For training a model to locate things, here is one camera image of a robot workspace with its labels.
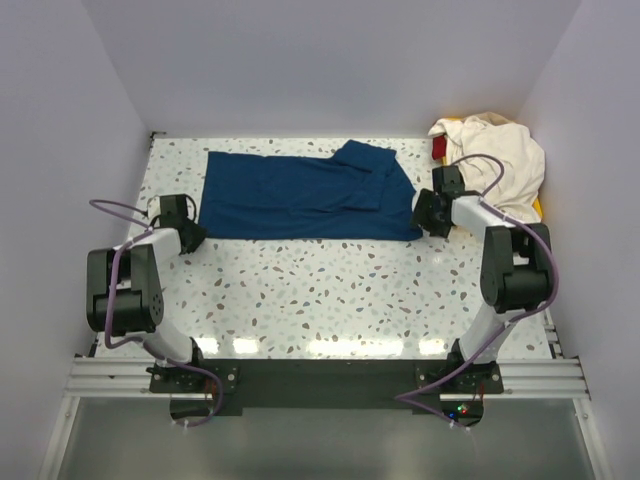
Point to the yellow plastic tray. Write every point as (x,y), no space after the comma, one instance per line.
(537,207)

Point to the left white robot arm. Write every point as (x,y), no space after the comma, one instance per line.
(124,295)

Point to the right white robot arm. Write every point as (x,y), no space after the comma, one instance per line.
(518,274)

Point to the aluminium frame rail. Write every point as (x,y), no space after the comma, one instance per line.
(104,377)

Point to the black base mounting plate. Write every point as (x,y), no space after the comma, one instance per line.
(228,387)

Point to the red cloth item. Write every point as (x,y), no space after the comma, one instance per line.
(439,148)

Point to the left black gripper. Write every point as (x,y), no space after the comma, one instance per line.
(199,236)

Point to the cream white t shirt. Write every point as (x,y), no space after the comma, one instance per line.
(500,165)

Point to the blue mickey t shirt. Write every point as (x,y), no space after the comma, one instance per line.
(360,192)

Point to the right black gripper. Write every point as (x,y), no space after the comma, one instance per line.
(419,215)

